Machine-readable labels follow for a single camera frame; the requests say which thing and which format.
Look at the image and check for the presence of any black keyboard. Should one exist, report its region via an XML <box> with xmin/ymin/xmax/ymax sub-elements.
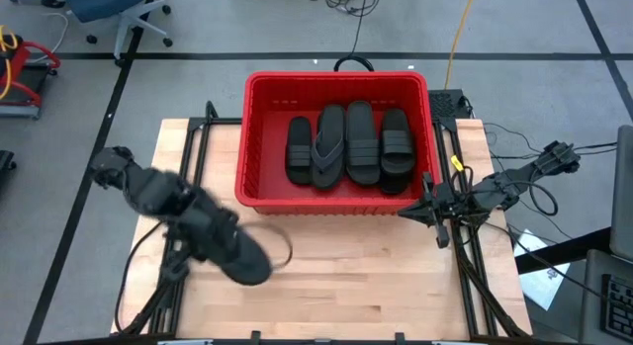
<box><xmin>599</xmin><ymin>273</ymin><xmax>633</xmax><ymax>344</ymax></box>

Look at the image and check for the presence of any red cart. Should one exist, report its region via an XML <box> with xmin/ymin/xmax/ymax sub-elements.
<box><xmin>0</xmin><ymin>34</ymin><xmax>63</xmax><ymax>122</ymax></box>

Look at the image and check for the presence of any yellow floor cable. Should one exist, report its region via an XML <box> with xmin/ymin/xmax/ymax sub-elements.
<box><xmin>443</xmin><ymin>0</ymin><xmax>477</xmax><ymax>91</ymax></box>

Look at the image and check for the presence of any blue office chair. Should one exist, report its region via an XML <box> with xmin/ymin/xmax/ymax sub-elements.
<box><xmin>58</xmin><ymin>0</ymin><xmax>175</xmax><ymax>67</ymax></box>

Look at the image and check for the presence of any black power box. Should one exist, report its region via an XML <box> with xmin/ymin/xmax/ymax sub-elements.
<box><xmin>427</xmin><ymin>89</ymin><xmax>472</xmax><ymax>122</ymax></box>

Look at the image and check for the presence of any black looped cable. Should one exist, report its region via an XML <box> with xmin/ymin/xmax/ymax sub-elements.
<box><xmin>332</xmin><ymin>8</ymin><xmax>377</xmax><ymax>74</ymax></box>

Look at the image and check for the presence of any red plastic bin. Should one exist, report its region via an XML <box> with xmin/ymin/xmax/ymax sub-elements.
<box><xmin>233</xmin><ymin>70</ymin><xmax>443</xmax><ymax>217</ymax></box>

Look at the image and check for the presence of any grey desk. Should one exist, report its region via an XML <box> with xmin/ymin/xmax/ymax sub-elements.
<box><xmin>577</xmin><ymin>248</ymin><xmax>633</xmax><ymax>345</ymax></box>

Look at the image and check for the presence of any black flip-flop with white edge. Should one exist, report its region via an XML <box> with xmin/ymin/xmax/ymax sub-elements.
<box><xmin>217</xmin><ymin>219</ymin><xmax>274</xmax><ymax>288</ymax></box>

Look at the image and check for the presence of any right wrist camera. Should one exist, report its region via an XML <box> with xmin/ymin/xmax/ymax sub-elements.
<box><xmin>433</xmin><ymin>219</ymin><xmax>452</xmax><ymax>250</ymax></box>

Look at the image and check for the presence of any white paper sheet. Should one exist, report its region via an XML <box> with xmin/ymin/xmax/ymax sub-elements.
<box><xmin>513</xmin><ymin>228</ymin><xmax>573</xmax><ymax>311</ymax></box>

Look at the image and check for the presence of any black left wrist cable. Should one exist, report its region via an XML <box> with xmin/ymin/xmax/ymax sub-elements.
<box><xmin>236</xmin><ymin>220</ymin><xmax>294</xmax><ymax>270</ymax></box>

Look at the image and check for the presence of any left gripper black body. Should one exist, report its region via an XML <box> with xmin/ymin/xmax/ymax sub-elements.
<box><xmin>190</xmin><ymin>206</ymin><xmax>238</xmax><ymax>260</ymax></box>

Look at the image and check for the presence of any black right arm cable loop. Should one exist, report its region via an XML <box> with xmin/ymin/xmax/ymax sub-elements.
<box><xmin>513</xmin><ymin>179</ymin><xmax>560</xmax><ymax>217</ymax></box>

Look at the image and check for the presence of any black slide sandal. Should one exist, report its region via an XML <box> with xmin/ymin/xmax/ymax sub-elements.
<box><xmin>344</xmin><ymin>100</ymin><xmax>383</xmax><ymax>187</ymax></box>
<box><xmin>379</xmin><ymin>171</ymin><xmax>415</xmax><ymax>196</ymax></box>
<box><xmin>284</xmin><ymin>116</ymin><xmax>315</xmax><ymax>186</ymax></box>
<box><xmin>379</xmin><ymin>107</ymin><xmax>416</xmax><ymax>178</ymax></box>

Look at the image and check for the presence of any white floor cable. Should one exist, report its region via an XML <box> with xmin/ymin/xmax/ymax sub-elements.
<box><xmin>29</xmin><ymin>11</ymin><xmax>70</xmax><ymax>64</ymax></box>

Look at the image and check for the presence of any black floor cable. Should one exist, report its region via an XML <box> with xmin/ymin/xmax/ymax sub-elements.
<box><xmin>482</xmin><ymin>121</ymin><xmax>619</xmax><ymax>161</ymax></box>

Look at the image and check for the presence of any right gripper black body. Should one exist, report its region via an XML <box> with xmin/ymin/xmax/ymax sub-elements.
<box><xmin>422</xmin><ymin>171</ymin><xmax>470</xmax><ymax>223</ymax></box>

